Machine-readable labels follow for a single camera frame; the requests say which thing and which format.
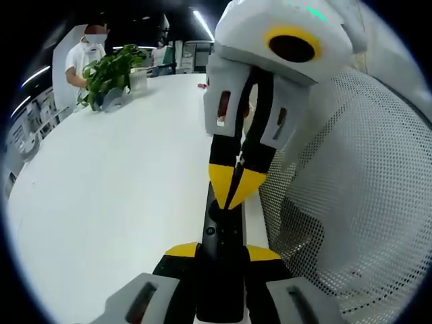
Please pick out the grey curved plant stand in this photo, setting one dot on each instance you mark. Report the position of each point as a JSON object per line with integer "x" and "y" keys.
{"x": 113, "y": 99}

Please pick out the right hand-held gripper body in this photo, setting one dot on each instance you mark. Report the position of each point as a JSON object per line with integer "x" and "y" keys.
{"x": 243, "y": 40}

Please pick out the small red object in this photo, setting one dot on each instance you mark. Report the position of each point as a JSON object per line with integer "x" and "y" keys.
{"x": 202, "y": 86}

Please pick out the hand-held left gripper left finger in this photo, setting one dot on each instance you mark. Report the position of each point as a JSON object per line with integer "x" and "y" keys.
{"x": 158, "y": 290}

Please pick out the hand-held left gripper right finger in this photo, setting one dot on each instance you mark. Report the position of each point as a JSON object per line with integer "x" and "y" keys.
{"x": 270, "y": 283}

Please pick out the clear glass plant pot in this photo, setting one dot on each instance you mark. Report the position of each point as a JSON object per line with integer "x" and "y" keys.
{"x": 139, "y": 81}

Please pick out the grey mesh office chair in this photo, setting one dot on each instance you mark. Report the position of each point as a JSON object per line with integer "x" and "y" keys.
{"x": 364, "y": 189}

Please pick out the black remote control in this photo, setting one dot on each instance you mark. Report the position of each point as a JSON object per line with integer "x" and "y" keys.
{"x": 221, "y": 256}

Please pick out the green potted plant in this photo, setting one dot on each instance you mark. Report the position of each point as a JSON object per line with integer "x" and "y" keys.
{"x": 108, "y": 69}

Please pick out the short ceiling light strip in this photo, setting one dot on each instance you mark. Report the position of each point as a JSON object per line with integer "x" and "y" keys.
{"x": 202, "y": 24}

